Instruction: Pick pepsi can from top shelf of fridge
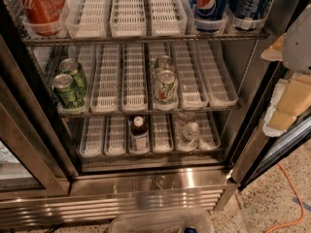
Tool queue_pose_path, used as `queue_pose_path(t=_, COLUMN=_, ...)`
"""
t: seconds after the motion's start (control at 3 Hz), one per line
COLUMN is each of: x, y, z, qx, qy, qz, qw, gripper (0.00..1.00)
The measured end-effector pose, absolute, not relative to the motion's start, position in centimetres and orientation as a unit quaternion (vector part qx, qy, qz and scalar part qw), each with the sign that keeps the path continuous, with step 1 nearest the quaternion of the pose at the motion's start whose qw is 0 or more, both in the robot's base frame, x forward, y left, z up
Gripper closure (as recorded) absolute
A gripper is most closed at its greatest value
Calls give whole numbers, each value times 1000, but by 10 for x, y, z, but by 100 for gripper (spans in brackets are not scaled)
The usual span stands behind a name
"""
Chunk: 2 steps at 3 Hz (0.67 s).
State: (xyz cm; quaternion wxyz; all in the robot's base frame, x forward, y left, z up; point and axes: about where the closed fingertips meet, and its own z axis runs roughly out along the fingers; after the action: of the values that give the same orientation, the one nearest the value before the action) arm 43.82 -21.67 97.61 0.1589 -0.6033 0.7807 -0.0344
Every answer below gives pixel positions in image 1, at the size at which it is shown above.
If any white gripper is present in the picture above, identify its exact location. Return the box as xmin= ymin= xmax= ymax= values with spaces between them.
xmin=260 ymin=4 xmax=311 ymax=137

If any blue pepsi can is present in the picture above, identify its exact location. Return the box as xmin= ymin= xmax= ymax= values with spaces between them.
xmin=194 ymin=0 xmax=227 ymax=21

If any dark blue energy can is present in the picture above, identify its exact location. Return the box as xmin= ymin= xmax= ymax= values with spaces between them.
xmin=233 ymin=0 xmax=270 ymax=20

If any open fridge glass door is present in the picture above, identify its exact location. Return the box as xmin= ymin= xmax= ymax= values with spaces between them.
xmin=231 ymin=62 xmax=311 ymax=191

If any front white green soda can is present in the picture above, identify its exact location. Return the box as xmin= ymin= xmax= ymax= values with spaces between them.
xmin=155 ymin=70 xmax=178 ymax=105

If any white green soda can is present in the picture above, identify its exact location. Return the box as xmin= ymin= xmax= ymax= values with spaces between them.
xmin=155 ymin=70 xmax=178 ymax=105
xmin=154 ymin=55 xmax=173 ymax=72

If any rear white green soda can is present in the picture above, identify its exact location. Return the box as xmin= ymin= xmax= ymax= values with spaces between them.
xmin=154 ymin=55 xmax=173 ymax=72

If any white plastic can tray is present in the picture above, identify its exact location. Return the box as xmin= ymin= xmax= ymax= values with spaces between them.
xmin=149 ymin=0 xmax=187 ymax=36
xmin=110 ymin=0 xmax=146 ymax=37
xmin=66 ymin=0 xmax=110 ymax=39

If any stainless steel display fridge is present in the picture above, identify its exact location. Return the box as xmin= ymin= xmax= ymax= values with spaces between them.
xmin=0 ymin=0 xmax=310 ymax=231

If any blue can in bin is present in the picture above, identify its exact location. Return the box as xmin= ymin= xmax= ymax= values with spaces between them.
xmin=184 ymin=227 xmax=197 ymax=233

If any front red cola can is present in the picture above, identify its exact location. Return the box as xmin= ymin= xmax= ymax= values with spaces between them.
xmin=19 ymin=0 xmax=60 ymax=36

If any rear clear water bottle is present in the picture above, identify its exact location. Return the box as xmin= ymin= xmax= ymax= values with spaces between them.
xmin=177 ymin=112 xmax=194 ymax=127

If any clear water bottle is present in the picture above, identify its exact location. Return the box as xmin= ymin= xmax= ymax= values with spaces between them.
xmin=182 ymin=122 xmax=200 ymax=148
xmin=177 ymin=112 xmax=194 ymax=127

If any front clear water bottle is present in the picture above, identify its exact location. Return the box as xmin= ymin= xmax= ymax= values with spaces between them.
xmin=182 ymin=122 xmax=200 ymax=148

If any brown juice bottle white cap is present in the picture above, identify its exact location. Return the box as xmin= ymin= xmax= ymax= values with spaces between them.
xmin=130 ymin=116 xmax=149 ymax=152

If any clear plastic bin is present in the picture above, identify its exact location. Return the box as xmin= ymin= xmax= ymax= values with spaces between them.
xmin=109 ymin=209 xmax=215 ymax=233

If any middle wire shelf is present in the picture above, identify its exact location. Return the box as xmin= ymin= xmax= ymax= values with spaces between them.
xmin=60 ymin=103 xmax=241 ymax=118

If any wire shelf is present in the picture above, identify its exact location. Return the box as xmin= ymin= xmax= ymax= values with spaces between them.
xmin=22 ymin=33 xmax=270 ymax=47
xmin=60 ymin=103 xmax=241 ymax=118

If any orange power cable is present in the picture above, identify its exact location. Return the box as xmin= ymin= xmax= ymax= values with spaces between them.
xmin=264 ymin=162 xmax=306 ymax=233

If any top wire shelf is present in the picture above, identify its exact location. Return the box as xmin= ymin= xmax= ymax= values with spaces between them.
xmin=22 ymin=33 xmax=270 ymax=47

